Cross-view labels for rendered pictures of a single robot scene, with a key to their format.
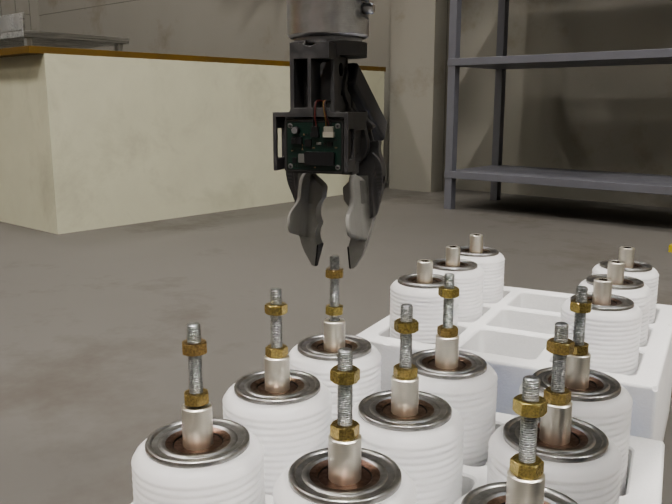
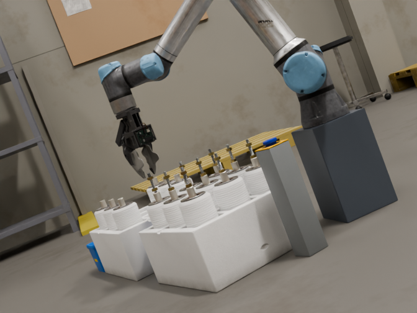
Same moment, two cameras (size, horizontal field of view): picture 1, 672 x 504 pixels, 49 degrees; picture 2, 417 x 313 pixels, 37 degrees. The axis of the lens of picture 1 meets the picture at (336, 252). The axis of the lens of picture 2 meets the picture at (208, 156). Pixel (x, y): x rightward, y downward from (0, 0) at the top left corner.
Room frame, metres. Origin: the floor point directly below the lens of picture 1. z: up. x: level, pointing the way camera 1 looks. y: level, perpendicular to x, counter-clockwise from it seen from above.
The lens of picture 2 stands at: (-0.59, 1.45, 0.47)
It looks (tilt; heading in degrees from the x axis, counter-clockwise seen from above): 4 degrees down; 306
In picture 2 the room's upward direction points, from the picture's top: 21 degrees counter-clockwise
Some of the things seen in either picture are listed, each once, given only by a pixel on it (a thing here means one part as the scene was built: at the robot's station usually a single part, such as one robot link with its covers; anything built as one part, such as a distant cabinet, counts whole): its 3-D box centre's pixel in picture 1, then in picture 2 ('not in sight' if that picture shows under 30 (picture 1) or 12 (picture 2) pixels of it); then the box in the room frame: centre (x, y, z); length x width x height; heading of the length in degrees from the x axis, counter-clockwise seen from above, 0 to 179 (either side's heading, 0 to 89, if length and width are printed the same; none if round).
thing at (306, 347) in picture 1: (334, 347); (159, 201); (0.71, 0.00, 0.25); 0.08 x 0.08 x 0.01
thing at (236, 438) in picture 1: (198, 442); (193, 197); (0.50, 0.10, 0.25); 0.08 x 0.08 x 0.01
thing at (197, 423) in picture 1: (197, 426); (191, 192); (0.50, 0.10, 0.26); 0.02 x 0.02 x 0.03
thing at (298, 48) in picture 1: (326, 110); (134, 129); (0.69, 0.01, 0.49); 0.09 x 0.08 x 0.12; 161
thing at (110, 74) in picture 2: not in sight; (115, 81); (0.70, 0.01, 0.65); 0.09 x 0.08 x 0.11; 22
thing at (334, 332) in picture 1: (334, 335); (157, 197); (0.71, 0.00, 0.26); 0.02 x 0.02 x 0.03
